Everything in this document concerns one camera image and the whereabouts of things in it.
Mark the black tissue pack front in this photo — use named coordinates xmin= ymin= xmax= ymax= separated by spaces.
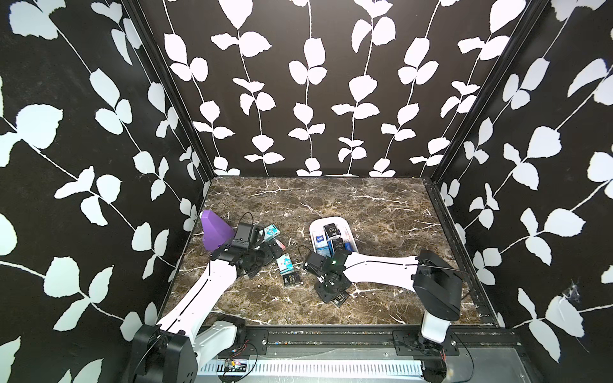
xmin=331 ymin=291 xmax=349 ymax=308

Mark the teal bear tissue pack back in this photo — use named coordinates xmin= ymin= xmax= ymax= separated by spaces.
xmin=263 ymin=223 xmax=280 ymax=241

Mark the teal bear tissue pack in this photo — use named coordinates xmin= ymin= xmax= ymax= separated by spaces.
xmin=263 ymin=223 xmax=280 ymax=241
xmin=276 ymin=254 xmax=295 ymax=275

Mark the pink Tempo tissue pack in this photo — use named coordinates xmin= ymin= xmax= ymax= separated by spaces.
xmin=275 ymin=239 xmax=287 ymax=252

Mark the teal bear tissue pack front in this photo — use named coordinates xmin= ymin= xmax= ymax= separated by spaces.
xmin=276 ymin=254 xmax=295 ymax=275

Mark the white plastic storage box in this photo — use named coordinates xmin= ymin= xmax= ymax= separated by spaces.
xmin=309 ymin=216 xmax=358 ymax=252

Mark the black Face tissue pack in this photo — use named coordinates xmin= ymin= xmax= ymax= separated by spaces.
xmin=323 ymin=223 xmax=342 ymax=239

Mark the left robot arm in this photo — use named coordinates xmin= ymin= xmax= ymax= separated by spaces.
xmin=128 ymin=240 xmax=285 ymax=382

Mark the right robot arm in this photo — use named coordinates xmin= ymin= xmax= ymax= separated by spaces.
xmin=303 ymin=249 xmax=464 ymax=345

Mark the purple plastic object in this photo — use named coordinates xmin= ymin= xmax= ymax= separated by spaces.
xmin=201 ymin=210 xmax=235 ymax=252

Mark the white perforated cable duct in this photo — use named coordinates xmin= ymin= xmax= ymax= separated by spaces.
xmin=197 ymin=359 xmax=425 ymax=379

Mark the black mounting rail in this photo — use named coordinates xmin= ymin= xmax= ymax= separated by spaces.
xmin=239 ymin=325 xmax=521 ymax=359

